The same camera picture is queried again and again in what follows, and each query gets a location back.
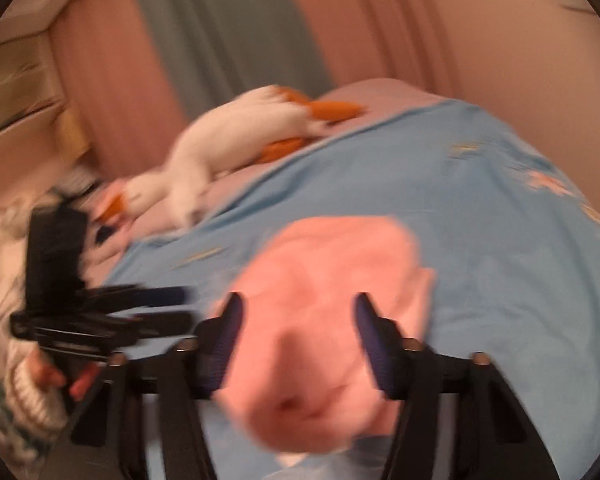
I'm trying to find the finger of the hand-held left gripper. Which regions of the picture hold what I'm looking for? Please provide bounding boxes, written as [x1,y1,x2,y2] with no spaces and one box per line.
[85,284,195,309]
[105,310,197,343]

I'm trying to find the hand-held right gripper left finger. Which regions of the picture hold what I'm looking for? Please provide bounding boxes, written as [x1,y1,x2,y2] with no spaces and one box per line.
[40,292,246,480]

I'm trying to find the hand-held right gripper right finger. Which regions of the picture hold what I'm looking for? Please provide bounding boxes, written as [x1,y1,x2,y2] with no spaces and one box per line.
[354,292,562,480]

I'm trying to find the pink fleece cartoon sweater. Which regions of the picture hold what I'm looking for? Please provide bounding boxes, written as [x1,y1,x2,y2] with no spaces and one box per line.
[212,215,437,456]

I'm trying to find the person's left hand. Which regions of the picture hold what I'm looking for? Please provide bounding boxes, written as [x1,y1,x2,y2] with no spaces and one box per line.
[34,360,103,401]

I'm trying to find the blue floral blanket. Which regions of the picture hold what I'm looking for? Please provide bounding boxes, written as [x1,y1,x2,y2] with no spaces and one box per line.
[102,97,600,480]

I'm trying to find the grey bed sheet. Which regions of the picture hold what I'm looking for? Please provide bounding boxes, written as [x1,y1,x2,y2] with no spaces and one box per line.
[80,77,453,281]

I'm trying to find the white teal knitted cloth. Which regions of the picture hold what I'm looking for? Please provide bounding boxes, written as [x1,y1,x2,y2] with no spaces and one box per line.
[0,340,71,466]

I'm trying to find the white goose plush toy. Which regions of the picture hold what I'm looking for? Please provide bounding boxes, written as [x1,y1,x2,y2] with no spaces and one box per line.
[92,85,368,228]

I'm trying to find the pink curtain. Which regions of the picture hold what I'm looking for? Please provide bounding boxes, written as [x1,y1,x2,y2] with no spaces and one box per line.
[272,0,551,108]
[47,0,193,183]

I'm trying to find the teal curtain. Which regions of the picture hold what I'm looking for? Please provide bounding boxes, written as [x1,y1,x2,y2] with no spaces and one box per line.
[122,0,338,113]

